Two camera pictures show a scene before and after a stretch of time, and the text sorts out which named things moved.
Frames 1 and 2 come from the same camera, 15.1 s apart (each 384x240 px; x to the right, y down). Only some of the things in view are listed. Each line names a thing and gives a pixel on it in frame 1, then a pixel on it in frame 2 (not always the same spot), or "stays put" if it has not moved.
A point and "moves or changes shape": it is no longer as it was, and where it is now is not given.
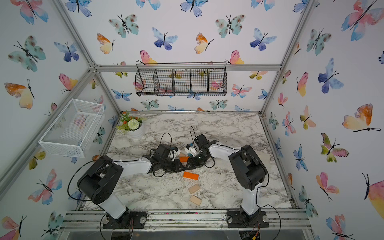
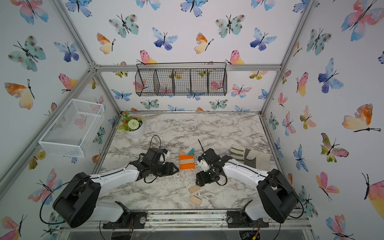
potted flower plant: (133, 125) stays put
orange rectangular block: (190, 175) moves or changes shape
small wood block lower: (195, 200) stays put
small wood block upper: (194, 188) stays put
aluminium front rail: (92, 221) stays put
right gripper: (194, 163) to (201, 178)
